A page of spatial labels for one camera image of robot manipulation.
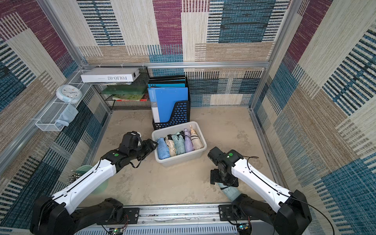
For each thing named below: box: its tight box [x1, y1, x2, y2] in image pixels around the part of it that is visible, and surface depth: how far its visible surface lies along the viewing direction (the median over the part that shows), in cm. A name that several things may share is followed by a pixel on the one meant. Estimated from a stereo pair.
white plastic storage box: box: [151, 120, 208, 168], surface depth 91 cm
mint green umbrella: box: [171, 130, 187, 156], surface depth 91 cm
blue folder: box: [147, 87, 189, 123], surface depth 94 cm
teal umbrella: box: [217, 182, 242, 203], surface depth 79 cm
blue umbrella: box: [157, 137, 171, 160], surface depth 86 cm
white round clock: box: [55, 84, 83, 104], surface depth 76 cm
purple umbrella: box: [183, 128, 194, 153], surface depth 93 cm
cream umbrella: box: [164, 134, 177, 157], surface depth 91 cm
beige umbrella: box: [189, 125, 204, 151], surface depth 92 cm
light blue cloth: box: [54, 103, 79, 129], surface depth 70 cm
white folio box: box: [80, 67, 141, 83], surface depth 81 cm
